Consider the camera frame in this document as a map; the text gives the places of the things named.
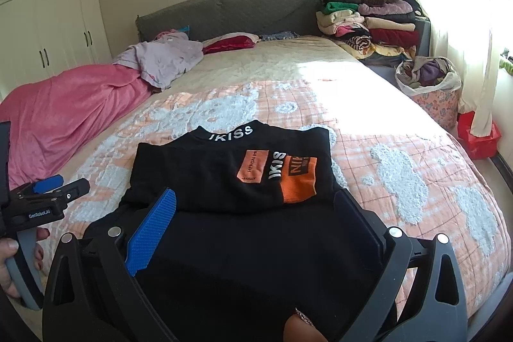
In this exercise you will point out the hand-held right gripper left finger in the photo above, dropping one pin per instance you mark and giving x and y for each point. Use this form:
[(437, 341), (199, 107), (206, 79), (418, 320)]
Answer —
[(152, 230)]

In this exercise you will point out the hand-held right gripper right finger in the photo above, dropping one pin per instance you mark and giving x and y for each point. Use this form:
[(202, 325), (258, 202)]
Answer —
[(360, 230)]

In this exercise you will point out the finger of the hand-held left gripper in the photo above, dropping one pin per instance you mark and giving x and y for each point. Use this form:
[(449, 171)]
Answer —
[(48, 183), (72, 191)]

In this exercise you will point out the black sweater with orange cuffs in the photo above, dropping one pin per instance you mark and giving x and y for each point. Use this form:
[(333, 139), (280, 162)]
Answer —
[(208, 173)]

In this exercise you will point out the heap of mixed clothes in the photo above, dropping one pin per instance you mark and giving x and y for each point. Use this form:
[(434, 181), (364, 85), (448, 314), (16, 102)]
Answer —
[(429, 71)]

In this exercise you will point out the pile of folded clothes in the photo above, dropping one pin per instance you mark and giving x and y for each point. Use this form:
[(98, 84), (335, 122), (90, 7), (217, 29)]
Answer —
[(384, 33)]

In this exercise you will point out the person's left hand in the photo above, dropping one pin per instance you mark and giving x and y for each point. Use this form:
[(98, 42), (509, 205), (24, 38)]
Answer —
[(8, 250)]

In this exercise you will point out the person's right hand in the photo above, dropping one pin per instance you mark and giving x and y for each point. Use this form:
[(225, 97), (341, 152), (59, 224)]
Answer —
[(302, 330)]

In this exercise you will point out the pink blanket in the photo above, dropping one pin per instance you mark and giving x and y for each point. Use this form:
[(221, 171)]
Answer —
[(68, 109)]

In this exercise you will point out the peach checked quilt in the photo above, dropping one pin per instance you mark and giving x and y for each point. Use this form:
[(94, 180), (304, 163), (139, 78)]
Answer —
[(400, 133)]

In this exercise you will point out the floral laundry basket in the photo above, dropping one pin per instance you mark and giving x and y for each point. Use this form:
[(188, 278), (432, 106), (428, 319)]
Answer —
[(437, 105)]

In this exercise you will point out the red box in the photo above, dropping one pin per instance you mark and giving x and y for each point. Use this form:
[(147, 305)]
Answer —
[(481, 143)]

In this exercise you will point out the cream wardrobe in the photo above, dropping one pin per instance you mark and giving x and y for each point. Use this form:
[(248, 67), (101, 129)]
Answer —
[(48, 29)]

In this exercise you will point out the lilac garment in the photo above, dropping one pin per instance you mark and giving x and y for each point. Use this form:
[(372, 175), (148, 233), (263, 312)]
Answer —
[(164, 55)]

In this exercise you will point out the teal cloth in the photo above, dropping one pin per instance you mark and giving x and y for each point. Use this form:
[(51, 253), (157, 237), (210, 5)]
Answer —
[(183, 30)]

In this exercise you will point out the grey bedside cabinet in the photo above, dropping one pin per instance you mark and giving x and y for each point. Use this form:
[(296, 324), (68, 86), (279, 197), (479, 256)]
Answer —
[(424, 41)]

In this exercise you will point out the red cushion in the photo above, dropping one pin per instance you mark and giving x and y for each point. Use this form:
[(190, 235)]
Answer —
[(232, 43)]

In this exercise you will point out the dark patterned cloth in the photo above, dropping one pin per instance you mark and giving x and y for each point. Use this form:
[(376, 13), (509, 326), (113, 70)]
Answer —
[(280, 36)]

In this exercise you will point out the green cloth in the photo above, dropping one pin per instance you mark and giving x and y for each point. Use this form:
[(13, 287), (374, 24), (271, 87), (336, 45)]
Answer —
[(505, 65)]

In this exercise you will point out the cream curtain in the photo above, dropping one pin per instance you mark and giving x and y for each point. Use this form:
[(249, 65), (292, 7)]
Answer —
[(453, 25)]

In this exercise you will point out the grey padded headboard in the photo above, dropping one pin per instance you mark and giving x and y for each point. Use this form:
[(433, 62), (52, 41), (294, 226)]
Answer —
[(240, 9)]

